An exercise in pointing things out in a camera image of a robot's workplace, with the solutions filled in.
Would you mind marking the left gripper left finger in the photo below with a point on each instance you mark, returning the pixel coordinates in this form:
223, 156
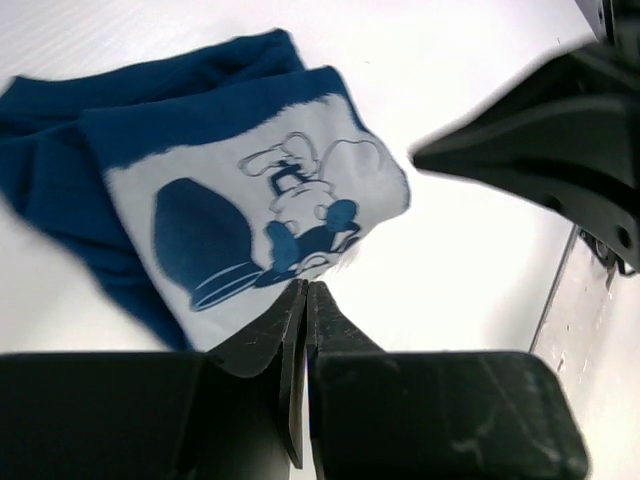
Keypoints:
231, 413

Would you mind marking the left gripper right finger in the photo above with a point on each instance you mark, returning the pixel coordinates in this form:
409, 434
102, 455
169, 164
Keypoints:
440, 415

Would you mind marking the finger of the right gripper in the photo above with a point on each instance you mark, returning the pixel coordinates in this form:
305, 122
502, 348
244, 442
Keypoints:
565, 138

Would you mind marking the blue t shirt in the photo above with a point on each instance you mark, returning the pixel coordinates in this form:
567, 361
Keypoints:
196, 188

